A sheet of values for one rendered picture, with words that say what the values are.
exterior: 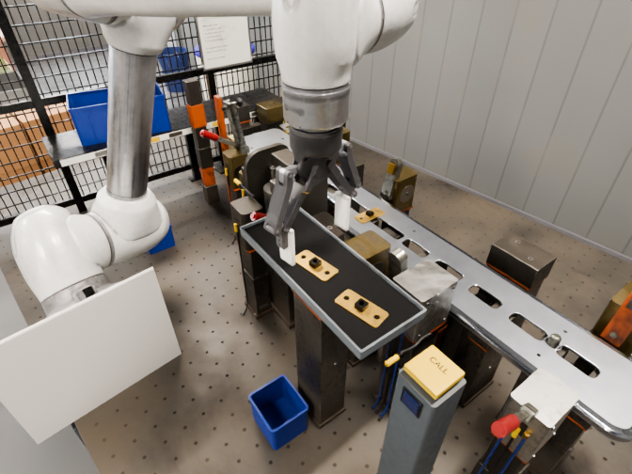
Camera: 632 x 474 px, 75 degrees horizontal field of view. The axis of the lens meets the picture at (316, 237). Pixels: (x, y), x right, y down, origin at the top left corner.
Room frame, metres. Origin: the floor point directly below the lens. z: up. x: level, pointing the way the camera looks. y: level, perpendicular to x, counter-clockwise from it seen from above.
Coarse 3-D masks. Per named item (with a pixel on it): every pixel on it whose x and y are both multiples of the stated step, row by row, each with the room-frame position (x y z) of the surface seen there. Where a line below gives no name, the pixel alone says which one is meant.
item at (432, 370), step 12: (432, 348) 0.37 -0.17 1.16; (420, 360) 0.35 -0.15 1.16; (432, 360) 0.35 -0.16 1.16; (444, 360) 0.35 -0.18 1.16; (408, 372) 0.34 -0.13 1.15; (420, 372) 0.33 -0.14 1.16; (432, 372) 0.33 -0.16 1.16; (444, 372) 0.33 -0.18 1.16; (456, 372) 0.33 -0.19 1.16; (420, 384) 0.32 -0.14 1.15; (432, 384) 0.31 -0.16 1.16; (444, 384) 0.31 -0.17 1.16; (432, 396) 0.30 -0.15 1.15
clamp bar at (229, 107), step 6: (228, 102) 1.21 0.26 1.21; (234, 102) 1.22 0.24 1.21; (240, 102) 1.22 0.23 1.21; (222, 108) 1.20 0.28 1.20; (228, 108) 1.20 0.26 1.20; (234, 108) 1.20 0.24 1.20; (228, 114) 1.21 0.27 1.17; (234, 114) 1.20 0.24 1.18; (234, 120) 1.20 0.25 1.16; (234, 126) 1.20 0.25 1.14; (240, 126) 1.21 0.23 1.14; (234, 132) 1.21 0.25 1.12; (240, 132) 1.21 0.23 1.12; (234, 138) 1.23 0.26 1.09; (240, 138) 1.21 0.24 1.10; (240, 144) 1.20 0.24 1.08
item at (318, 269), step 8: (296, 256) 0.57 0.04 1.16; (304, 256) 0.58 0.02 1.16; (312, 256) 0.57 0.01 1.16; (304, 264) 0.55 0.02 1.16; (312, 264) 0.54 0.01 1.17; (320, 264) 0.55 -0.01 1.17; (328, 264) 0.55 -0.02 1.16; (312, 272) 0.53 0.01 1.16; (320, 272) 0.53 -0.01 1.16; (328, 272) 0.53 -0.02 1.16; (336, 272) 0.53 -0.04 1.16
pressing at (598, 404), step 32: (352, 224) 0.89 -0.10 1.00; (416, 224) 0.89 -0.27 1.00; (416, 256) 0.76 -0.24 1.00; (448, 256) 0.76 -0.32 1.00; (480, 288) 0.66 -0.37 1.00; (512, 288) 0.65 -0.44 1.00; (480, 320) 0.56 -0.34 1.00; (544, 320) 0.56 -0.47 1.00; (512, 352) 0.48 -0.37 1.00; (544, 352) 0.48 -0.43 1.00; (576, 352) 0.48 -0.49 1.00; (608, 352) 0.48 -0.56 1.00; (576, 384) 0.41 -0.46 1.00; (608, 384) 0.41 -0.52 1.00; (608, 416) 0.36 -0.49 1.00
